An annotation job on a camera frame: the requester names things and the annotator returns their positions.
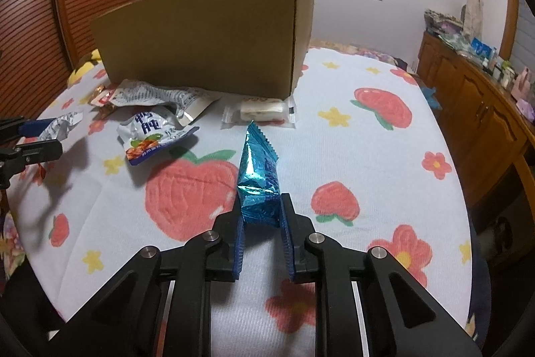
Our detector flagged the blue foil snack packet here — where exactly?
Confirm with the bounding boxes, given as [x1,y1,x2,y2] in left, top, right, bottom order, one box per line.
[236,120,282,228]

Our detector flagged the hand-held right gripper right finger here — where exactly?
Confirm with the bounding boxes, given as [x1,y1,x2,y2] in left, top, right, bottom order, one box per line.
[279,193,481,357]

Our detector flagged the clear white cake packet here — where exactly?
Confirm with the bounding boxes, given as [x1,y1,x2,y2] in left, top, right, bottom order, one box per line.
[221,97,297,129]

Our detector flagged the pink kettle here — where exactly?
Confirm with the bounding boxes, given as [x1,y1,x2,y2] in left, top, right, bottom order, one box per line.
[512,66,533,102]

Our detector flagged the silver white packet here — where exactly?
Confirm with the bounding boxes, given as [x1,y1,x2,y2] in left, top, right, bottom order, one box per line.
[39,111,84,142]

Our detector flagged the cluster of small bottles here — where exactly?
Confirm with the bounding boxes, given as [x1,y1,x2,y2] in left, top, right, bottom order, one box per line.
[480,48,517,90]

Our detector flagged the wooden sideboard cabinet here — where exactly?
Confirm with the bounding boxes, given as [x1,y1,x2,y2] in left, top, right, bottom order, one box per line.
[418,30,535,207]

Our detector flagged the stack of papers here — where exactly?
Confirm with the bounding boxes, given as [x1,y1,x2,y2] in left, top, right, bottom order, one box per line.
[424,8,464,35]

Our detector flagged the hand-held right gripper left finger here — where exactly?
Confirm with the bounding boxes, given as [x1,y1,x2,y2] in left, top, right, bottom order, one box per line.
[46,203,245,357]

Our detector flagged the blue cloth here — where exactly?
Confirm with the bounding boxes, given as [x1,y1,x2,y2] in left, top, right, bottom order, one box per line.
[420,86,439,109]

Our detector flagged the white and blue snack packet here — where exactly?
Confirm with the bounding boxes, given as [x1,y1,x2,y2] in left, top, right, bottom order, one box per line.
[117,110,200,167]

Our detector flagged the floral quilt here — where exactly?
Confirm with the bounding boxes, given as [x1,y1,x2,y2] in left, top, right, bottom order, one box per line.
[307,40,408,69]

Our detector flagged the blue box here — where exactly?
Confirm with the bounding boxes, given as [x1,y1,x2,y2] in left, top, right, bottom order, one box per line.
[470,38,496,59]

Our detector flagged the large silver red-label packet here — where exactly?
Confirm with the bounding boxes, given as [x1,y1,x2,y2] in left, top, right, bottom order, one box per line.
[90,79,222,127]

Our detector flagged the strawberry flower print blanket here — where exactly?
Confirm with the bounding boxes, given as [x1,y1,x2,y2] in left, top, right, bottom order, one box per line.
[8,45,490,357]

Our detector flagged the brown cardboard box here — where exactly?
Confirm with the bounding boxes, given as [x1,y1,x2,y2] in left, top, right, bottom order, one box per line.
[90,0,316,100]

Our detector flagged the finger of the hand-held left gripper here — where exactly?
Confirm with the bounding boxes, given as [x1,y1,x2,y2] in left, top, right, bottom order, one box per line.
[12,139,63,166]
[0,117,57,141]

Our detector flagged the gold brown snack packet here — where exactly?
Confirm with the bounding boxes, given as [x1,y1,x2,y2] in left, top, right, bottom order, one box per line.
[89,85,120,119]

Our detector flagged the wooden window frame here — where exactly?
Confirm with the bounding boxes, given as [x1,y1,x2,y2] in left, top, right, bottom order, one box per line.
[499,0,521,61]

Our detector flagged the green patterned cloth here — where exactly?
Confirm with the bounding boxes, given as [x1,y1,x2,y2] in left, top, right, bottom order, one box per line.
[443,33,473,52]

